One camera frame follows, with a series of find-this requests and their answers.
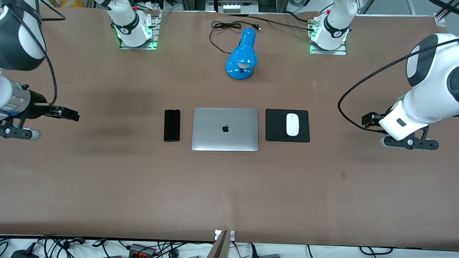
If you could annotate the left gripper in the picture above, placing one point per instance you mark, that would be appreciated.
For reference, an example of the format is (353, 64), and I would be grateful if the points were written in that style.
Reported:
(373, 119)

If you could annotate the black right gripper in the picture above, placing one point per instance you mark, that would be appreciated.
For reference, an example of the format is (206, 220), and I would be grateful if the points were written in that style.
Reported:
(35, 101)

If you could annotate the white computer mouse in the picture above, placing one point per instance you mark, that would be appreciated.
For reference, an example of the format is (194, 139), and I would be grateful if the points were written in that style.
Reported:
(292, 125)

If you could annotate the black smartphone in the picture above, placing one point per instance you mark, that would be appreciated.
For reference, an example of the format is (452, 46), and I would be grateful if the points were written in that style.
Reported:
(172, 125)

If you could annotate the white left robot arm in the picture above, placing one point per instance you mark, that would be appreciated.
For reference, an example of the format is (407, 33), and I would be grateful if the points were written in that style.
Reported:
(437, 93)

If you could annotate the black mouse pad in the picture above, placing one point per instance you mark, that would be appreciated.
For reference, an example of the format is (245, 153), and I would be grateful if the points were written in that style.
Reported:
(276, 125)

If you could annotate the yellow object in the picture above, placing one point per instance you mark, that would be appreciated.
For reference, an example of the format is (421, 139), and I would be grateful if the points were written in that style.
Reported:
(77, 3)

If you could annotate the black power adapter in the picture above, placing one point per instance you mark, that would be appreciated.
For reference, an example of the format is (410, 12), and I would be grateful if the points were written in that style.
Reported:
(21, 254)

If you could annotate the blue desk lamp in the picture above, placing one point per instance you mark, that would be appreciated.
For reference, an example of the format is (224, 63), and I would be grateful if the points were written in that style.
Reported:
(244, 53)

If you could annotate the silver laptop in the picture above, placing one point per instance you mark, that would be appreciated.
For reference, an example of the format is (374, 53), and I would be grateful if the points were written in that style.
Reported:
(225, 129)

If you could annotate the grey connector block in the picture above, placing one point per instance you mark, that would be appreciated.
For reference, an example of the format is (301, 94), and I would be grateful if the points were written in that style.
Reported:
(138, 248)

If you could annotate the silver power strip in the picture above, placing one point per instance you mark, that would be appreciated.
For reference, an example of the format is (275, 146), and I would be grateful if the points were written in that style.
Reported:
(233, 7)

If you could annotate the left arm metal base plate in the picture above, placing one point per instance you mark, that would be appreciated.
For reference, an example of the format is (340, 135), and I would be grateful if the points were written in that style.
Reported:
(330, 52)

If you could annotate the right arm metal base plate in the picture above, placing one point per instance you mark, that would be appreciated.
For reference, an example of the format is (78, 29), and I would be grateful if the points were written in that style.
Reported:
(140, 47)

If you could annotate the aluminium corner bracket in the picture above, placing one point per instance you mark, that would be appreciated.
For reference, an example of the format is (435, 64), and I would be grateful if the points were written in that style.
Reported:
(440, 19)

